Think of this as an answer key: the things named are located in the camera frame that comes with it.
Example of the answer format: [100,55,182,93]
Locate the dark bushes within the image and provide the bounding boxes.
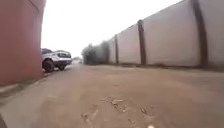
[81,40,111,66]

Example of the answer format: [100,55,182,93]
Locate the brown dirt road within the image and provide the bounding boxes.
[0,63,224,128]

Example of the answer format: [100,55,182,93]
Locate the white car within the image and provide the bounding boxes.
[41,48,73,74]

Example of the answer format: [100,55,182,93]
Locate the red brick building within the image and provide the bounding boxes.
[0,0,47,88]

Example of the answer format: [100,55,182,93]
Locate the grey concrete kerb strip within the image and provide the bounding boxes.
[0,75,48,101]

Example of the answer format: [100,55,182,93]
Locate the grey panelled concrete wall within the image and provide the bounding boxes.
[107,0,224,70]

